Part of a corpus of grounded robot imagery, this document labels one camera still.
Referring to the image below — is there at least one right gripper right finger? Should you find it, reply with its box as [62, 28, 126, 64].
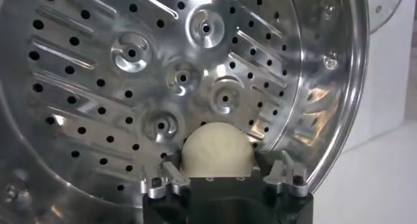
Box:
[253, 150, 309, 199]

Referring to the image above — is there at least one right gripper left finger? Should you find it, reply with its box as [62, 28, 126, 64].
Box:
[139, 160, 192, 200]

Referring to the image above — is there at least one white steamed baozi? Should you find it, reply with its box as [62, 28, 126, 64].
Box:
[180, 121, 257, 178]

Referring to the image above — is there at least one round glass pot lid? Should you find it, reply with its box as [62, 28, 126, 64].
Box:
[367, 0, 410, 35]

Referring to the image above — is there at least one perforated steel steamer basket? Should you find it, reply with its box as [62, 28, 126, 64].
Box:
[0, 0, 371, 224]

